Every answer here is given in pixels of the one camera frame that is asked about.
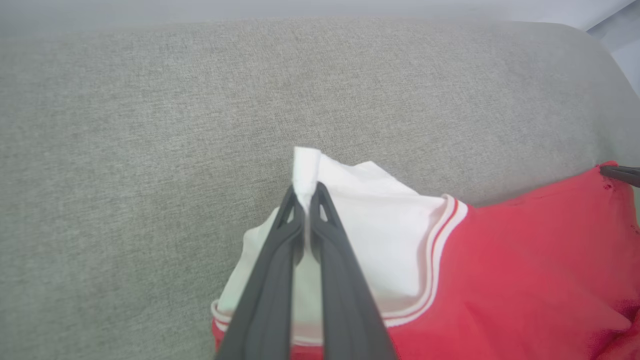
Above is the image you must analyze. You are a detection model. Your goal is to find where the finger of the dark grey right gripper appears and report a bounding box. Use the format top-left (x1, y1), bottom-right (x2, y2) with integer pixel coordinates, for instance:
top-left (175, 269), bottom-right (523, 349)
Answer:
top-left (599, 164), bottom-right (640, 189)

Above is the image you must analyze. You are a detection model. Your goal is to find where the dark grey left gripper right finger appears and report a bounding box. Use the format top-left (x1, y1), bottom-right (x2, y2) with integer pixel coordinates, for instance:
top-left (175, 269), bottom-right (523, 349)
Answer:
top-left (310, 181), bottom-right (399, 360)

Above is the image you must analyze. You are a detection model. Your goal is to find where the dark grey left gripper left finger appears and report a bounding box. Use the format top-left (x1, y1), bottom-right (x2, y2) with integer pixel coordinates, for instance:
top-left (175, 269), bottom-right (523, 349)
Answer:
top-left (215, 184), bottom-right (305, 360)

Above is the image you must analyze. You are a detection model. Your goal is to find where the red and white garment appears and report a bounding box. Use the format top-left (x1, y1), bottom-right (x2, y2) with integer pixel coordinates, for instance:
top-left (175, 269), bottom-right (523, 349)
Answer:
top-left (210, 146), bottom-right (640, 360)

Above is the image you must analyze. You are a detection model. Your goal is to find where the grey fabric sofa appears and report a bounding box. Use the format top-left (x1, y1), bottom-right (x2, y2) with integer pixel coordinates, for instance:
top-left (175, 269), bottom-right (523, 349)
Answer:
top-left (0, 17), bottom-right (640, 360)

